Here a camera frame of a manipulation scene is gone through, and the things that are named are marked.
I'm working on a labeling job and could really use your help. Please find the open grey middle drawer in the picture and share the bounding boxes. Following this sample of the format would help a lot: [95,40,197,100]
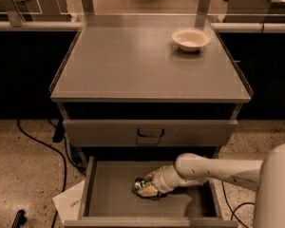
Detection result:
[64,158,238,228]

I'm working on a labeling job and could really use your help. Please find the black drawer handle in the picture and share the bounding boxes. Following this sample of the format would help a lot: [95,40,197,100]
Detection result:
[137,128,165,138]

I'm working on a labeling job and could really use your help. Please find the grey drawer cabinet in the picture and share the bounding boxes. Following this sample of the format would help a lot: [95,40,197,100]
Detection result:
[48,13,254,228]

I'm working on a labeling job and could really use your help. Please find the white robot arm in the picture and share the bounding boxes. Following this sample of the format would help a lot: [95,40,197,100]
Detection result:
[132,143,285,228]

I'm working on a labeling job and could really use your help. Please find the right background grey desk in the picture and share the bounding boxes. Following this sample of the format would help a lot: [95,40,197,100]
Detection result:
[223,0,285,23]

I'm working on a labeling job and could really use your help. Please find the white paper sheet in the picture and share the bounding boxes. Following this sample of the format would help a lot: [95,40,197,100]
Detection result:
[52,180,85,223]

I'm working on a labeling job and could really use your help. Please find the black cable floor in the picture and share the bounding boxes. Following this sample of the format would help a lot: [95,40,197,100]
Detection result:
[16,119,87,228]
[221,180,256,228]

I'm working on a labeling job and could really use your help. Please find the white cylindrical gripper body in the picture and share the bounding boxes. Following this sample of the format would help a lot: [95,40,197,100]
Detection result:
[152,165,188,194]

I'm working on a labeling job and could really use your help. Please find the white paper bowl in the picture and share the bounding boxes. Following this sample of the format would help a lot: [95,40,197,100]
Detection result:
[172,28,211,52]

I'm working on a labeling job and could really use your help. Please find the crushed green can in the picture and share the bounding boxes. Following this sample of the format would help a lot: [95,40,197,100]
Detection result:
[131,176,162,201]

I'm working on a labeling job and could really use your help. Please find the black cable left floor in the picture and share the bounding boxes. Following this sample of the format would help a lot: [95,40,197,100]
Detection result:
[16,119,87,228]

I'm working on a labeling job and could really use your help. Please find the white horizontal rail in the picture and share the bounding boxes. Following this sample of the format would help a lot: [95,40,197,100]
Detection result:
[0,21,285,33]

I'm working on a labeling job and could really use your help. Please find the black cable right floor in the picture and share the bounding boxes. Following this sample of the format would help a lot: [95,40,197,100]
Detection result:
[221,180,256,228]

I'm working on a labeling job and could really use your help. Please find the black object on floor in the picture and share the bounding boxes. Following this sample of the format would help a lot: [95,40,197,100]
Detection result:
[11,210,27,228]

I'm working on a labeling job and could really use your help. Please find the grey top drawer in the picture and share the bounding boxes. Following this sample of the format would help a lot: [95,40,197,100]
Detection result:
[64,120,238,147]

